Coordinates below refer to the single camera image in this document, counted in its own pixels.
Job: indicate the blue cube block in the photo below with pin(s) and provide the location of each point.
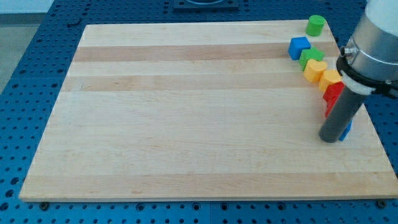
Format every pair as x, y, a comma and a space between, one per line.
297, 45

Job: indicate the yellow heart block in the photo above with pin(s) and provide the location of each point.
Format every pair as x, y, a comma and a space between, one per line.
314, 69

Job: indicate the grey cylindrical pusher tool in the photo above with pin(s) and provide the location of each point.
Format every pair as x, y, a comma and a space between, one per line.
342, 112

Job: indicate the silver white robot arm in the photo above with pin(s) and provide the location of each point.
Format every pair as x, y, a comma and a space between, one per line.
368, 62

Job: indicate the small blue block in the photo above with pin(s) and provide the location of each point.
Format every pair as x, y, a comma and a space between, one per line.
346, 131

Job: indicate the yellow hexagon block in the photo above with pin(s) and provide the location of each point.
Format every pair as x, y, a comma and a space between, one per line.
328, 77

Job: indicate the green cylinder block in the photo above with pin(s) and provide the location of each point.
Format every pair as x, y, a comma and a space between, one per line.
315, 25

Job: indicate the green star block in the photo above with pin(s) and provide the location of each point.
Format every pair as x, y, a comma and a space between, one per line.
307, 54

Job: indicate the light wooden board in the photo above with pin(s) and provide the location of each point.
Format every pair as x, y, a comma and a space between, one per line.
198, 111

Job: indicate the red block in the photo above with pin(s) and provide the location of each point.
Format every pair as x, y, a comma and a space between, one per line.
333, 91
329, 105

